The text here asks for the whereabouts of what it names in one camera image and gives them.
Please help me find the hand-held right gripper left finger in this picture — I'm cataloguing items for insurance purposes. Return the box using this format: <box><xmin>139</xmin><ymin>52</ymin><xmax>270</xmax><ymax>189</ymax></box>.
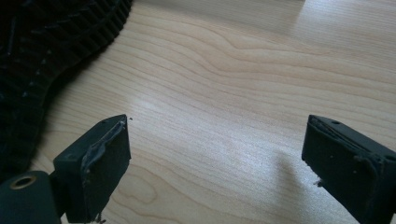
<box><xmin>52</xmin><ymin>114</ymin><xmax>132</xmax><ymax>224</ymax></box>

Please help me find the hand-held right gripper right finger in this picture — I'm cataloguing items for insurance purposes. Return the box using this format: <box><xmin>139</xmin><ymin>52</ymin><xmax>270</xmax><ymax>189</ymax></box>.
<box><xmin>301</xmin><ymin>114</ymin><xmax>396</xmax><ymax>224</ymax></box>

